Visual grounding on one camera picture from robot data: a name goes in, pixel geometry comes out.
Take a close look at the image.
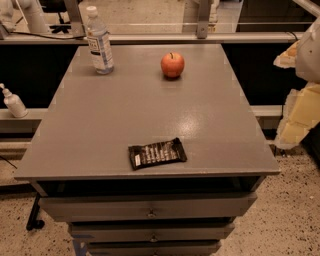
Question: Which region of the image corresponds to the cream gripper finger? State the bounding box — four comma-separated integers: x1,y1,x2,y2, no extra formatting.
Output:
275,82,320,149
273,41,299,69

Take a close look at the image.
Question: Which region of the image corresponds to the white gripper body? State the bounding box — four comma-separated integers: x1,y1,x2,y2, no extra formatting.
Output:
295,17,320,83

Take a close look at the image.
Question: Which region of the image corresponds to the red apple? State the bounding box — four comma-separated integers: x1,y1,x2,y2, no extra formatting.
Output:
160,52,185,78

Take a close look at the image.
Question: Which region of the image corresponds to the black rxbar chocolate wrapper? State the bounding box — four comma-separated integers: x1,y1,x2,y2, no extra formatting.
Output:
128,138,187,170

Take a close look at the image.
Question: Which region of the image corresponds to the grey drawer cabinet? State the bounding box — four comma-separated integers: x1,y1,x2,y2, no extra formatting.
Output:
13,43,282,256

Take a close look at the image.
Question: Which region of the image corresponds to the middle grey drawer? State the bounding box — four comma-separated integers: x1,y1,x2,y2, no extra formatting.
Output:
69,222,234,242

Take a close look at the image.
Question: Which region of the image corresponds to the grey drawer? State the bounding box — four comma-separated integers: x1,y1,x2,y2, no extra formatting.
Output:
88,240,221,256
69,222,234,242
39,192,257,222

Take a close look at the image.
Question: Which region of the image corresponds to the bottom grey drawer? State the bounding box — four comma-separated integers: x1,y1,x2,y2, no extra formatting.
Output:
88,240,221,256

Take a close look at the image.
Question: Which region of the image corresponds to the clear plastic water bottle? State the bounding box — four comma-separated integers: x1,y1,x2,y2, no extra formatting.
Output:
86,6,114,74

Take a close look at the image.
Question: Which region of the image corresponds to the top grey drawer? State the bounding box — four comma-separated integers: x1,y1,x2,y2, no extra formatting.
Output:
39,192,257,222

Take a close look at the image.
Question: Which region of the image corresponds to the black office chair base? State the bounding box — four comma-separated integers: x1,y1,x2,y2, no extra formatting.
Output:
39,0,71,34

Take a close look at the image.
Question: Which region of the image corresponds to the white pipe background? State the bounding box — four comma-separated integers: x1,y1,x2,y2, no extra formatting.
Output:
0,0,49,34

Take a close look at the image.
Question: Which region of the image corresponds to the white pump dispenser bottle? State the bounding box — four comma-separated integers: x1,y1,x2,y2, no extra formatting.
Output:
0,83,28,118

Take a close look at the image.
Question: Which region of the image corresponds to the black cabinet foot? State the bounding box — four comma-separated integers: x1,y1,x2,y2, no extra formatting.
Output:
26,194,45,231

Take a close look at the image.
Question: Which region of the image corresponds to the grey metal post right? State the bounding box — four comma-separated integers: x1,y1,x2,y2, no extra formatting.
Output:
196,0,211,39

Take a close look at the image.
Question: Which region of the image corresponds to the grey metal post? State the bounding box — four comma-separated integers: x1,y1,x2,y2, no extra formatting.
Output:
64,0,86,37
196,0,211,39

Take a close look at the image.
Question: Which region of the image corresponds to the grey metal post left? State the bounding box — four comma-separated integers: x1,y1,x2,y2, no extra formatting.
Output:
64,0,86,37

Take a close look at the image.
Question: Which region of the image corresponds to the black cable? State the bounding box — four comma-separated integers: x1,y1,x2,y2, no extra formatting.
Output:
0,23,87,41

